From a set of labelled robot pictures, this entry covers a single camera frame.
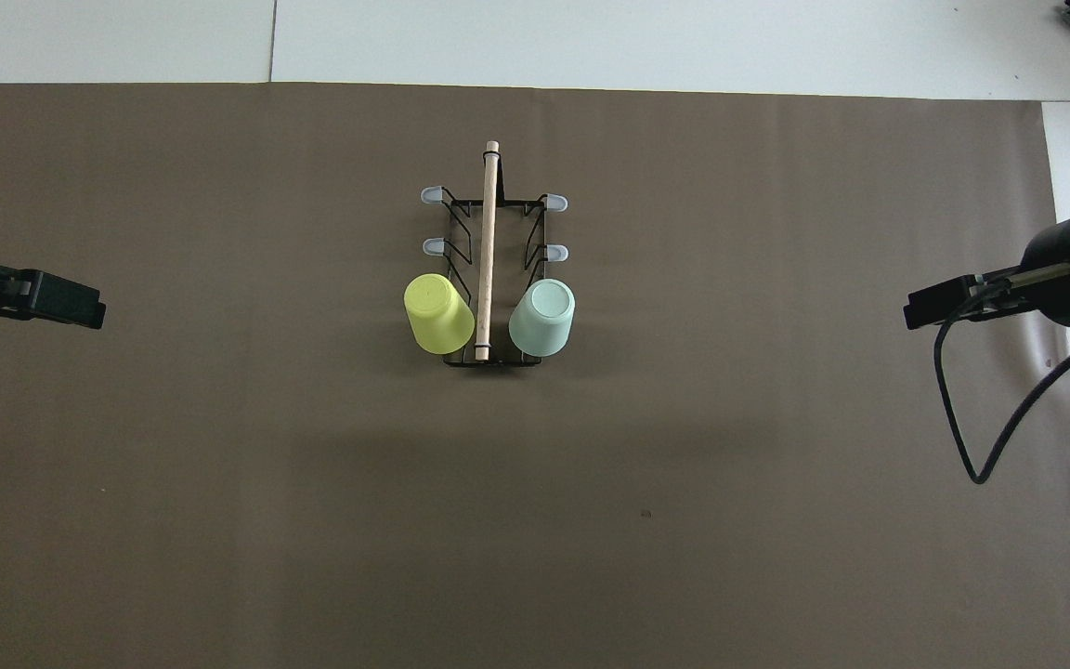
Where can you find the yellow plastic cup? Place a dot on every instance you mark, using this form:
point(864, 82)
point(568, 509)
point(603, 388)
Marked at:
point(437, 311)

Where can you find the light green plastic cup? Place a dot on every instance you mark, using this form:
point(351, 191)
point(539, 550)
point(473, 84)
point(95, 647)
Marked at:
point(542, 316)

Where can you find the brown paper table mat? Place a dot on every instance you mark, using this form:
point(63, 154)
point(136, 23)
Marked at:
point(312, 511)

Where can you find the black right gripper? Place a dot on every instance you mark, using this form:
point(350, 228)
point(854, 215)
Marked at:
point(1066, 274)

